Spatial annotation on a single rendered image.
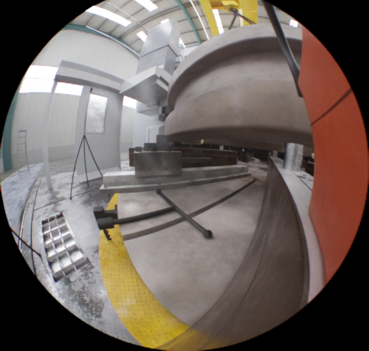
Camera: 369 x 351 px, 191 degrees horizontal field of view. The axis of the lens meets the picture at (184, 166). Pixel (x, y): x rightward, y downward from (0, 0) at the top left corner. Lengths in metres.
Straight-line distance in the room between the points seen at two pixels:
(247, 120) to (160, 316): 1.08
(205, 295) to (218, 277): 0.09
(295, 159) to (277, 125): 0.20
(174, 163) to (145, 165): 0.27
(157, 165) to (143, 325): 1.16
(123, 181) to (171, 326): 1.14
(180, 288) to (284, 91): 0.89
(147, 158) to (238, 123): 0.74
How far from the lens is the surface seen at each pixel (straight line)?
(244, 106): 0.62
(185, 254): 0.51
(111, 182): 1.12
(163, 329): 0.74
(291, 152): 0.44
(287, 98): 0.63
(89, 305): 0.87
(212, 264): 0.49
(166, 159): 1.00
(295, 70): 0.16
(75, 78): 3.09
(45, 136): 2.86
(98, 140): 3.02
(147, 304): 0.75
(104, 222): 0.67
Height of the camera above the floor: 0.73
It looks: 11 degrees down
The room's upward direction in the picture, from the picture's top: 2 degrees clockwise
